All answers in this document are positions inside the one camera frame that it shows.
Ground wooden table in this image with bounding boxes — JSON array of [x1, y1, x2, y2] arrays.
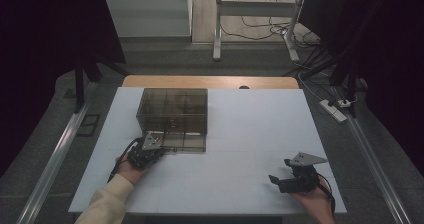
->
[[121, 74, 301, 90]]

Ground black stand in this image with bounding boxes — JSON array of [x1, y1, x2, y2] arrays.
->
[[73, 48, 132, 114], [283, 33, 369, 119]]

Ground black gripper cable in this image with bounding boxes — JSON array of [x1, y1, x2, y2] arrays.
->
[[315, 172, 337, 217], [107, 137, 144, 184]]

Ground black floor cables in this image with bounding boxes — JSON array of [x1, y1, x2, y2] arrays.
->
[[220, 0, 323, 49]]

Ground dark curtain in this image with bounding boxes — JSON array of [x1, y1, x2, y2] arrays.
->
[[298, 0, 424, 168], [0, 0, 127, 179]]

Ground white metal desk frame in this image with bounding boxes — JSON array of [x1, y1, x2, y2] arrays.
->
[[212, 0, 308, 64]]

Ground person's right hand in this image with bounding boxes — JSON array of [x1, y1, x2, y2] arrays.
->
[[289, 179, 336, 224]]

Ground white cabinet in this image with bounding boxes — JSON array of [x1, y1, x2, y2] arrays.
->
[[102, 0, 194, 39]]

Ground white plug adapter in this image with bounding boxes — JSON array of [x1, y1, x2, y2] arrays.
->
[[337, 98, 357, 109]]

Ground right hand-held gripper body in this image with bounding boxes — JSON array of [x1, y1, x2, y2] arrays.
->
[[277, 151, 330, 195]]

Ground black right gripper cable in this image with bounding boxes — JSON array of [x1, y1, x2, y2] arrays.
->
[[315, 172, 337, 217]]

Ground white power strip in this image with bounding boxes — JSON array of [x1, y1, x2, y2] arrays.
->
[[318, 98, 348, 124]]

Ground black floor plate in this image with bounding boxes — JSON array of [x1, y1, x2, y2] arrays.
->
[[76, 113, 102, 138]]

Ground person's left hand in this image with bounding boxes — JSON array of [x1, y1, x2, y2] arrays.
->
[[115, 154, 149, 186]]

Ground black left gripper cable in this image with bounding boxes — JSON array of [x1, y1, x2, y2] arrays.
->
[[107, 137, 144, 184]]

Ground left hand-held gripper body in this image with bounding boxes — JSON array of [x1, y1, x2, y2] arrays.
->
[[127, 132, 167, 171]]

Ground aluminium rail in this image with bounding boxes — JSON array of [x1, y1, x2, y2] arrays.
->
[[332, 85, 415, 224], [15, 81, 98, 224]]

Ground smoky transparent drawer box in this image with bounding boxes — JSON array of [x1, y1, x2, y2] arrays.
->
[[135, 87, 209, 136]]

